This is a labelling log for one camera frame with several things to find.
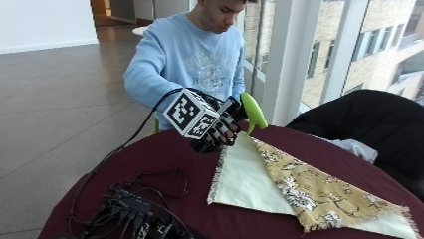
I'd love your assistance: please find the white plastic bag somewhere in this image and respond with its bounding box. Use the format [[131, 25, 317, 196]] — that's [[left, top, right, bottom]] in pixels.
[[324, 137, 380, 164]]

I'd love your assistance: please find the white marker cube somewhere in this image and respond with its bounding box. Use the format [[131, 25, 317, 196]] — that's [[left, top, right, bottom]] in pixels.
[[162, 88, 220, 140]]

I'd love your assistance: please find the white window mullion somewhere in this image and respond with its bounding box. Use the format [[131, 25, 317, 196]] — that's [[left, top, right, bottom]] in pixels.
[[319, 0, 371, 105]]

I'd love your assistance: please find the beige building outside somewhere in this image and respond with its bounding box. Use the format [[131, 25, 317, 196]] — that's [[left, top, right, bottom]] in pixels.
[[242, 0, 424, 108]]

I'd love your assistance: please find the black electronics hub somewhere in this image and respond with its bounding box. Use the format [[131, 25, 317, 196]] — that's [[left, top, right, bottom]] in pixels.
[[90, 188, 196, 239]]

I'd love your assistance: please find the black glove cable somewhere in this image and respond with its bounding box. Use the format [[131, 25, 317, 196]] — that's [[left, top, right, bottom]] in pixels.
[[66, 87, 190, 230]]

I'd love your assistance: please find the maroon tablecloth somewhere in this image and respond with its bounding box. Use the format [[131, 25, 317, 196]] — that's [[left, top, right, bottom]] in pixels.
[[37, 124, 424, 239]]

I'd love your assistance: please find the yellow floral cloth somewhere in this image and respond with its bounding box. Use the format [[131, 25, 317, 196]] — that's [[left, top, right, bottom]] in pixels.
[[206, 130, 421, 239]]

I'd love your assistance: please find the the person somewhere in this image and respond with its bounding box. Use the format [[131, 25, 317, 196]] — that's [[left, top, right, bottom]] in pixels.
[[123, 0, 259, 132]]

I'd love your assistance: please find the white round table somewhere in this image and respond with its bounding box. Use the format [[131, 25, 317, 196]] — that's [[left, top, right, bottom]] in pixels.
[[131, 25, 151, 37]]

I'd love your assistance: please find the black looped cable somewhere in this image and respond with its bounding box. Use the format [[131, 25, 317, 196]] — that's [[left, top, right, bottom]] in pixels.
[[109, 167, 190, 201]]

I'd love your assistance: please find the white window pillar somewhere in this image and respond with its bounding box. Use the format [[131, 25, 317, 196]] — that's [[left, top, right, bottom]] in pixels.
[[259, 0, 324, 127]]

